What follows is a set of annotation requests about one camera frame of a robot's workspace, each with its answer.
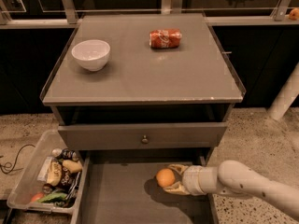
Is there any yellow chip bag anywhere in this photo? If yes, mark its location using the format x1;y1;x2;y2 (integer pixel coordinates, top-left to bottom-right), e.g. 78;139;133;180
47;161;62;186

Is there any dark soda can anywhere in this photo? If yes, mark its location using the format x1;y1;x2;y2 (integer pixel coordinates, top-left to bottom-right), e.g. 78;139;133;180
51;148;78;161

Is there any brass drawer knob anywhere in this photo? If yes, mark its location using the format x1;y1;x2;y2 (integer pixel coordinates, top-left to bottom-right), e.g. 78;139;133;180
141;135;149;145

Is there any grey top drawer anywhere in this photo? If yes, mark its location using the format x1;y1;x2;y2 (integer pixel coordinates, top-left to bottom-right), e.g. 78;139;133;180
58;122;227;150

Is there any black floor cable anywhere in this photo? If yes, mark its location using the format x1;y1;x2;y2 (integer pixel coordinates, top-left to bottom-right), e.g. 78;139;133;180
0;143;36;175

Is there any white ceramic bowl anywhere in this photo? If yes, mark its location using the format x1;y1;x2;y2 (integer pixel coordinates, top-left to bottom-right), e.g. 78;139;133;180
71;39;111;72

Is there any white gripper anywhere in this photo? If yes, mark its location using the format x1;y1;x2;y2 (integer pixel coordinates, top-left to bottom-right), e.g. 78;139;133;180
164;164;218;196

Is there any clear plastic storage bin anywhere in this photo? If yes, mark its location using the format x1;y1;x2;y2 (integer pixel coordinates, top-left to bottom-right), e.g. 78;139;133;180
7;130;84;215

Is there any orange fruit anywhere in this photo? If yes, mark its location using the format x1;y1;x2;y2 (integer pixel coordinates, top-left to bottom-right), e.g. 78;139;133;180
156;168;176;188
289;8;299;21

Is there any orange fruit on ledge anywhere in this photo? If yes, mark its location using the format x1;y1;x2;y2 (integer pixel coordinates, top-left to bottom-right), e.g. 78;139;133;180
289;8;299;21

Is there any metal railing frame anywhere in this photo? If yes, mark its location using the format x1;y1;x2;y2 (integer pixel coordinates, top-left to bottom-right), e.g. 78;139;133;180
0;0;299;24

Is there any open grey middle drawer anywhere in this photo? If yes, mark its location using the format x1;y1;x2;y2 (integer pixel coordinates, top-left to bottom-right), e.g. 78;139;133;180
70;149;219;224

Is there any brown snack bag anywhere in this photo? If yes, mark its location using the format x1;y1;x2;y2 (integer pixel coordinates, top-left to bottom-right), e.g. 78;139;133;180
56;167;77;191

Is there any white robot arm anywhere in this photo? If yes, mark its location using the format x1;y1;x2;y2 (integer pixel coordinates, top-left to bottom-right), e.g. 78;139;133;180
164;65;299;223

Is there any red cola can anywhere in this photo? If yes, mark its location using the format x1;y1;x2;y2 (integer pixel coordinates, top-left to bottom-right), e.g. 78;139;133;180
149;29;182;49

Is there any green snack packet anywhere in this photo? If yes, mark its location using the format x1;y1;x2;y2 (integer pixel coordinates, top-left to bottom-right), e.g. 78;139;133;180
37;192;67;203

